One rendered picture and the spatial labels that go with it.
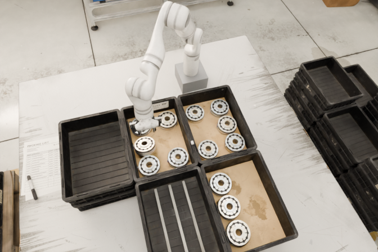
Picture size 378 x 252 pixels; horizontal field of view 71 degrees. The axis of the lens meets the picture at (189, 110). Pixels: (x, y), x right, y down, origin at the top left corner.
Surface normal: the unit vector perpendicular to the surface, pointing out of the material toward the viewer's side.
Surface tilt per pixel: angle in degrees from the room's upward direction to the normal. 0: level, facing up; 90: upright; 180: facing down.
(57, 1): 0
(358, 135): 0
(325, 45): 0
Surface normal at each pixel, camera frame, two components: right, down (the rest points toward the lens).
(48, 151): 0.04, -0.53
